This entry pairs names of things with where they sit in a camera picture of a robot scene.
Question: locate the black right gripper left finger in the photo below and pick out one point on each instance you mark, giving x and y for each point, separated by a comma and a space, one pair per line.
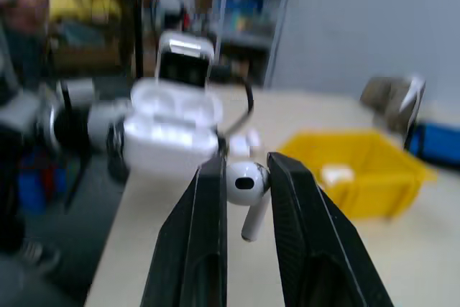
201, 235

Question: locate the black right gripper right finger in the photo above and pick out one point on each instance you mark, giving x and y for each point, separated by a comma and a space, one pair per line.
316, 235

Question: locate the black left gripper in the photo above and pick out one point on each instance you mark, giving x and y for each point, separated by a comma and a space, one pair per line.
183, 68

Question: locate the white earbud case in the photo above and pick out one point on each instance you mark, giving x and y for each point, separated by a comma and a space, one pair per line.
337, 174
169, 141

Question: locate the white earbud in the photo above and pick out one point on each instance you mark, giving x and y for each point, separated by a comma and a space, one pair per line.
244, 184
244, 140

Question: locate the closed white earbud case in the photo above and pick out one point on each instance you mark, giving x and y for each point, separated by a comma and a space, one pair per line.
337, 174

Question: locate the yellow plastic bin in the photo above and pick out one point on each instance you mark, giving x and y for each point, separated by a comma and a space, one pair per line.
381, 184

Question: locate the brown cardboard box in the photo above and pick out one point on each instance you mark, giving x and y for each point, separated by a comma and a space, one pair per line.
86, 46

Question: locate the black vertical pole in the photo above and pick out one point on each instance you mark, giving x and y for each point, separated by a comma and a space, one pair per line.
133, 16

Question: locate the metal storage shelf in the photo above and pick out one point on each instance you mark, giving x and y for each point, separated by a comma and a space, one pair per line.
240, 16

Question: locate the grey chair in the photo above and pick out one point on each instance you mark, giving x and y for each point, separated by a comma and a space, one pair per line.
391, 105

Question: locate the blue box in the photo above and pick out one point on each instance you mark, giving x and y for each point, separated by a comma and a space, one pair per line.
438, 141

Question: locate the seated person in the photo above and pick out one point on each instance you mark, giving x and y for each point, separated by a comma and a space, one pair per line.
21, 1

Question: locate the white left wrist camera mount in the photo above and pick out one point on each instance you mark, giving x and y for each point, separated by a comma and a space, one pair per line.
187, 42

